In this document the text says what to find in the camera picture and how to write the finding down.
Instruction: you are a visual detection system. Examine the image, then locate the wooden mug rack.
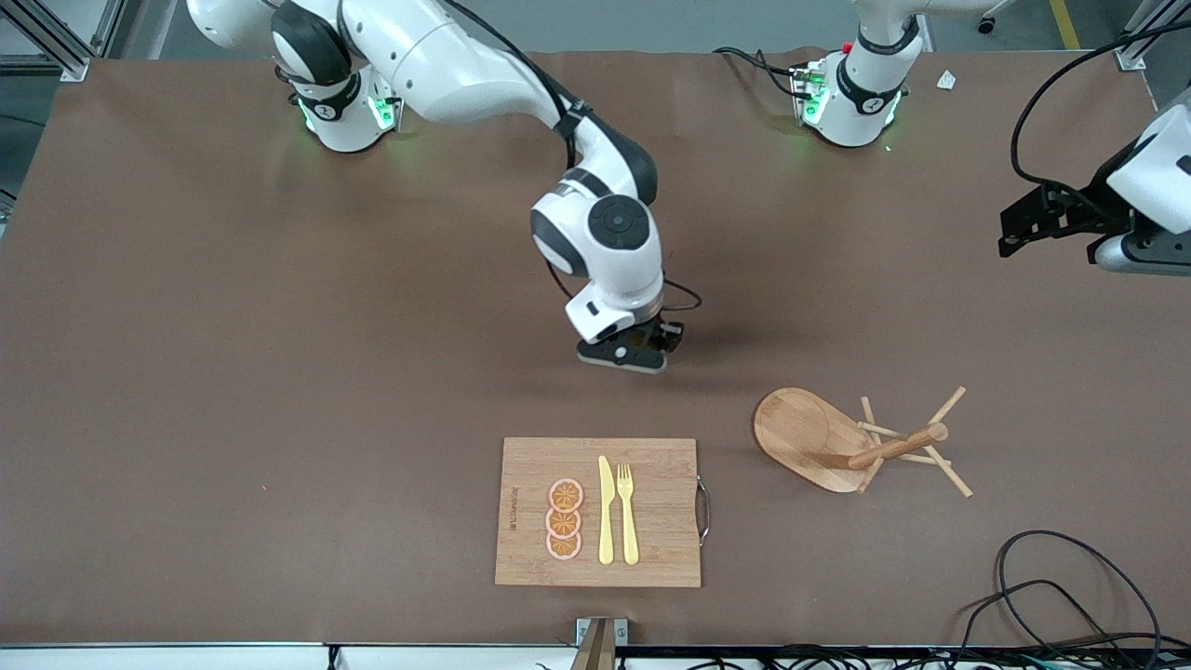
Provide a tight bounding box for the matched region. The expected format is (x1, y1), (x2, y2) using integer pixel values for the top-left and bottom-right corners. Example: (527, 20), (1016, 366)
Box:
(753, 386), (974, 499)

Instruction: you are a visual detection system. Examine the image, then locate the bamboo cutting board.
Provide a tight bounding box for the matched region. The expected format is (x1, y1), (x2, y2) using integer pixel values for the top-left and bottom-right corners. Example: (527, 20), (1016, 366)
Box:
(494, 437), (713, 589)

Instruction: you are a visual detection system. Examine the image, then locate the yellow plastic knife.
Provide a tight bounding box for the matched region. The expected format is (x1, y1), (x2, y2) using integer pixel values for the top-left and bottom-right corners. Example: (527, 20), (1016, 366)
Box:
(598, 455), (616, 566)

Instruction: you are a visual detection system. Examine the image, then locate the yellow plastic fork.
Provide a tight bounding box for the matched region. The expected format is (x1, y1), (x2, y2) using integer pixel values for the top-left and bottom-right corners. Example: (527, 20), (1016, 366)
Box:
(617, 463), (641, 567)

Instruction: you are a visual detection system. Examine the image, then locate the brown table cover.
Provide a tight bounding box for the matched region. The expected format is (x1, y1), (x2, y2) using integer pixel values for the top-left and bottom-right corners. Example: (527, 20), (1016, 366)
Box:
(0, 48), (1191, 649)

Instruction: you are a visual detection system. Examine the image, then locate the aluminium frame post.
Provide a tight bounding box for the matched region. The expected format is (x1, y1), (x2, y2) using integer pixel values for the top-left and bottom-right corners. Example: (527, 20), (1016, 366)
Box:
(0, 0), (127, 83)
(1114, 0), (1191, 73)

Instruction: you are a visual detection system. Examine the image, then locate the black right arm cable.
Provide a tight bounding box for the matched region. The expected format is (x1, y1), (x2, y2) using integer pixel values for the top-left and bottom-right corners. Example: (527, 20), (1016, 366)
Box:
(437, 0), (704, 314)

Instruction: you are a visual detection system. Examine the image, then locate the black base cable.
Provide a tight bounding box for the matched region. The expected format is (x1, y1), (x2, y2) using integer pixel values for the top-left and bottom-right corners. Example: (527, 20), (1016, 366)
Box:
(712, 47), (803, 100)

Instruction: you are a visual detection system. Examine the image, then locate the metal table edge bracket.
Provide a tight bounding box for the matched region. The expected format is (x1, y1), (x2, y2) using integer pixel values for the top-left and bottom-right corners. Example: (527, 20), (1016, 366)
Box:
(569, 617), (630, 670)

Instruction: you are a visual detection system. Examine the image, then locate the black looped floor cable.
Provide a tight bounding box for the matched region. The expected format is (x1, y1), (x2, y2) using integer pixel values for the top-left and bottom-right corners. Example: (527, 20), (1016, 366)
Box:
(994, 530), (1164, 670)

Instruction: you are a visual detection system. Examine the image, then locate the thin black floor cable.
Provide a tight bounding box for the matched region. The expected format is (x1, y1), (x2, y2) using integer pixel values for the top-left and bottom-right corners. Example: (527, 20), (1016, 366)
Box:
(954, 579), (1131, 670)

